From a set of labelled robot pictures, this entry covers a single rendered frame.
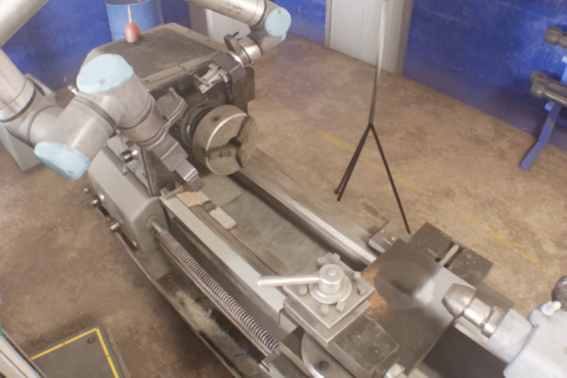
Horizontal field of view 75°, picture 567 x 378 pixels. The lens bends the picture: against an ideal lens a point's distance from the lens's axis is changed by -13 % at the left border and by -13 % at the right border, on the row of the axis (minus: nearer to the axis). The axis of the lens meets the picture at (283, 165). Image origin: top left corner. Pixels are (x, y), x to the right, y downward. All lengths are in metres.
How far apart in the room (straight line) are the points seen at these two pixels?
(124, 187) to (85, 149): 1.21
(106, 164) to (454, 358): 1.67
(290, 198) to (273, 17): 0.75
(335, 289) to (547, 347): 0.52
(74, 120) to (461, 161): 3.18
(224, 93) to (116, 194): 0.66
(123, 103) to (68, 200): 2.60
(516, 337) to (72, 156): 1.01
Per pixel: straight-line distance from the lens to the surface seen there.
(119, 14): 4.38
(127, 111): 0.75
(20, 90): 0.78
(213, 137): 1.48
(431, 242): 1.57
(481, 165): 3.59
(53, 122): 0.74
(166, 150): 0.83
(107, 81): 0.71
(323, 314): 1.01
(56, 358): 2.09
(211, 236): 1.57
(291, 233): 1.72
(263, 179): 1.78
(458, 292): 1.13
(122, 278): 2.64
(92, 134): 0.71
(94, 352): 2.03
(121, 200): 1.89
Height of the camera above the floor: 2.00
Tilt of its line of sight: 38 degrees down
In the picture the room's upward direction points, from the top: straight up
